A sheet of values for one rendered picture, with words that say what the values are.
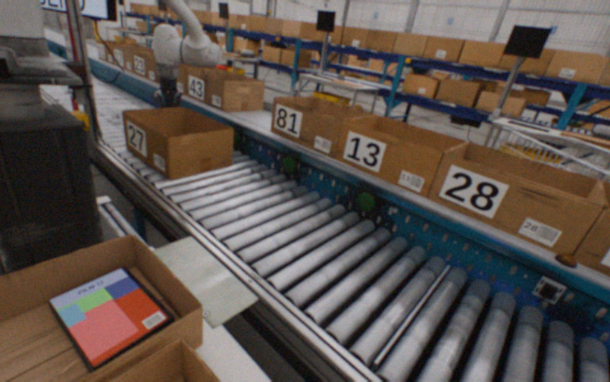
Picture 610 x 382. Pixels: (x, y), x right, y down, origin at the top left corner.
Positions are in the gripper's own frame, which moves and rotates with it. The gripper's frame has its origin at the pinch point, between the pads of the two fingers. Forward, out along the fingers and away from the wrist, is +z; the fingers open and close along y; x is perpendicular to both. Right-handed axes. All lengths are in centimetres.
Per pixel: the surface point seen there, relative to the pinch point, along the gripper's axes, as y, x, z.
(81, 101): 32.6, -10.4, -7.8
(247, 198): 5, 68, 11
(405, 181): -29, 111, -6
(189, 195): 20, 55, 11
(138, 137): 21.8, 17.3, 0.9
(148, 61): -29, -89, -16
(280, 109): -29, 46, -15
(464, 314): -3, 143, 10
